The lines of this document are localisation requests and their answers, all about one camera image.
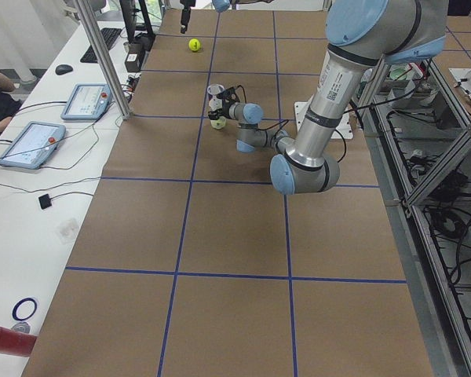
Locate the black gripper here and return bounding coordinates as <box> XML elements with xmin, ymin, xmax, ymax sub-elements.
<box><xmin>180</xmin><ymin>0</ymin><xmax>195</xmax><ymax>34</ymax></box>
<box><xmin>208</xmin><ymin>100</ymin><xmax>232</xmax><ymax>121</ymax></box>

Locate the white tennis ball can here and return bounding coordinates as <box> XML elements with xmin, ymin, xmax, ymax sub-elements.
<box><xmin>207</xmin><ymin>84</ymin><xmax>225</xmax><ymax>112</ymax></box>

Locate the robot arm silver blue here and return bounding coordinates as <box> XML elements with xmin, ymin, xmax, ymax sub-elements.
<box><xmin>180</xmin><ymin>0</ymin><xmax>272</xmax><ymax>34</ymax></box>
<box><xmin>208</xmin><ymin>0</ymin><xmax>448</xmax><ymax>195</ymax></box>

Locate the black monitor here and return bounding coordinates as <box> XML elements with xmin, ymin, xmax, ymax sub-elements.
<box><xmin>119</xmin><ymin>0</ymin><xmax>155</xmax><ymax>49</ymax></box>

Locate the black box with label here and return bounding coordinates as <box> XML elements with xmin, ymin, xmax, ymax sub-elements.
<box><xmin>125</xmin><ymin>43</ymin><xmax>145</xmax><ymax>73</ymax></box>

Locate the black keyboard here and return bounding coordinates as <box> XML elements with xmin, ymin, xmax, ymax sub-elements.
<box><xmin>79</xmin><ymin>27</ymin><xmax>123</xmax><ymax>64</ymax></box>

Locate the small electronics board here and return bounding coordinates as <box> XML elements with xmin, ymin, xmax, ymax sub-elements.
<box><xmin>122</xmin><ymin>75</ymin><xmax>140</xmax><ymax>92</ymax></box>

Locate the upper teach pendant tablet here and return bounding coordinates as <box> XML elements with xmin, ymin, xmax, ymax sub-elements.
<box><xmin>60</xmin><ymin>83</ymin><xmax>113</xmax><ymax>121</ymax></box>

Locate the teach pendant tablet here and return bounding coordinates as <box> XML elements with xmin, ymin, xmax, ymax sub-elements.
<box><xmin>0</xmin><ymin>121</ymin><xmax>66</xmax><ymax>170</ymax></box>
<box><xmin>60</xmin><ymin>83</ymin><xmax>113</xmax><ymax>121</ymax></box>

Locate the black computer mouse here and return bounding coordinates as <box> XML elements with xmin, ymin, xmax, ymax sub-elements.
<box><xmin>55</xmin><ymin>64</ymin><xmax>74</xmax><ymax>75</ymax></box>

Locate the lower teach pendant tablet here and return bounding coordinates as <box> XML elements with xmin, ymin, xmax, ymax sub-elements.
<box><xmin>0</xmin><ymin>121</ymin><xmax>66</xmax><ymax>170</ymax></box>

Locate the small black square puck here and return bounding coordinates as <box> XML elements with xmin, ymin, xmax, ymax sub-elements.
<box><xmin>38</xmin><ymin>194</ymin><xmax>52</xmax><ymax>210</ymax></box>

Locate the red bottle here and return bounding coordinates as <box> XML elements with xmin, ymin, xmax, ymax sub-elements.
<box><xmin>0</xmin><ymin>327</ymin><xmax>37</xmax><ymax>357</ymax></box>

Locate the black camera mount wrist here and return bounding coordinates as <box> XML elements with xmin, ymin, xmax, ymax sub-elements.
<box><xmin>216</xmin><ymin>86</ymin><xmax>240</xmax><ymax>103</ymax></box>

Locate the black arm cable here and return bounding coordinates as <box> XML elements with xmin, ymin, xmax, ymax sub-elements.
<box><xmin>235</xmin><ymin>86</ymin><xmax>349</xmax><ymax>164</ymax></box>

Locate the aluminium frame post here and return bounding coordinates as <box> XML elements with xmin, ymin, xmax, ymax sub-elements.
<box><xmin>74</xmin><ymin>0</ymin><xmax>131</xmax><ymax>120</ymax></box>

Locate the blue ring on table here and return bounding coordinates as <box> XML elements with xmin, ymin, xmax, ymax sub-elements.
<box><xmin>12</xmin><ymin>297</ymin><xmax>39</xmax><ymax>322</ymax></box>

